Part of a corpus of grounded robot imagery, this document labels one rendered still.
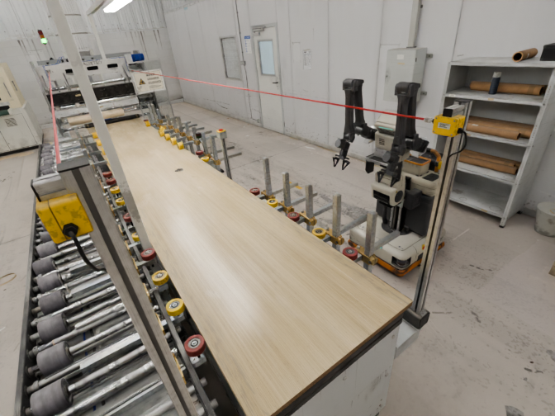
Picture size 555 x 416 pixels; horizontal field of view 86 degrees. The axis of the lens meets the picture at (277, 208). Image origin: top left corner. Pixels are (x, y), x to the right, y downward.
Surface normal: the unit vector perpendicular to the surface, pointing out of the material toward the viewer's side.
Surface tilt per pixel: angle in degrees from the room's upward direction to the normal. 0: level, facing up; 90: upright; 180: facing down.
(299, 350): 0
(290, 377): 0
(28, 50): 90
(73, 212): 90
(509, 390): 0
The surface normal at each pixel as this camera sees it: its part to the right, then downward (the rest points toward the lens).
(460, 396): -0.08, -0.86
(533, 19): -0.82, 0.35
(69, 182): 0.57, 0.37
